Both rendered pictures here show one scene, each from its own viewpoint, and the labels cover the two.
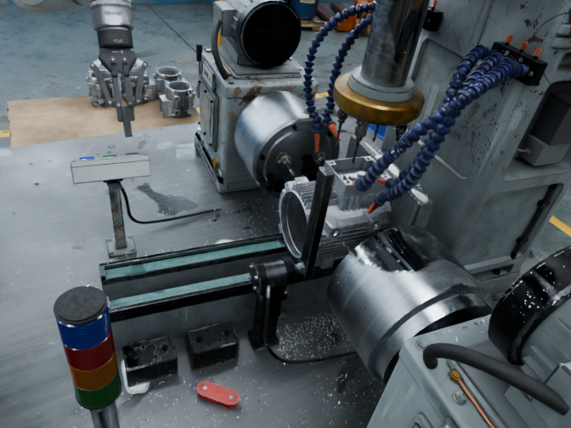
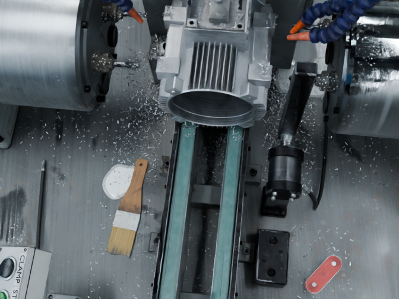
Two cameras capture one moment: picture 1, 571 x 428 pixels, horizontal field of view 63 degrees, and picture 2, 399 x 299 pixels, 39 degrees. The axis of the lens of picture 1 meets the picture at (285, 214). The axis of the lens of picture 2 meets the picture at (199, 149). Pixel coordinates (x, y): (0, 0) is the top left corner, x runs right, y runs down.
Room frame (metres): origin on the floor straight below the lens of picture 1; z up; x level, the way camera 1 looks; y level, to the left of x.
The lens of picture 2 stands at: (0.60, 0.29, 1.93)
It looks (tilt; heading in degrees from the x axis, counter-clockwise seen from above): 71 degrees down; 311
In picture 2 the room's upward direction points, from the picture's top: 7 degrees counter-clockwise
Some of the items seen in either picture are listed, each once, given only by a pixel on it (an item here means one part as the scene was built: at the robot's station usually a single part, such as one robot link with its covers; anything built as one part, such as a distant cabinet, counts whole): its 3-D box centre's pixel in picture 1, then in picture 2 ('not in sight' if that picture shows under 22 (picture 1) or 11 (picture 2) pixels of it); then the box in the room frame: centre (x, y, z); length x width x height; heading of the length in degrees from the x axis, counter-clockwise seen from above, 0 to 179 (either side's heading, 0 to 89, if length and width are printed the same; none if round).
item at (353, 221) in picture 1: (331, 217); (217, 59); (0.87, -0.11, 1.01); 0.20 x 0.19 x 0.19; 118
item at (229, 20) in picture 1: (240, 59); not in sight; (1.42, 0.21, 1.16); 0.33 x 0.26 x 0.42; 28
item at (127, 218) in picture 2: not in sight; (130, 206); (0.90, 0.17, 0.80); 0.21 x 0.05 x 0.01; 112
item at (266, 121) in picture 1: (278, 135); (21, 35); (1.19, 0.05, 1.04); 0.37 x 0.25 x 0.25; 28
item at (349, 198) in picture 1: (355, 183); (218, 10); (0.89, -0.15, 1.11); 0.12 x 0.11 x 0.07; 118
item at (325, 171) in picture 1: (314, 226); (294, 107); (0.69, -0.06, 1.12); 0.04 x 0.03 x 0.26; 118
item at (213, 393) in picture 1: (217, 395); (323, 274); (0.51, 0.08, 0.81); 0.09 x 0.03 x 0.02; 79
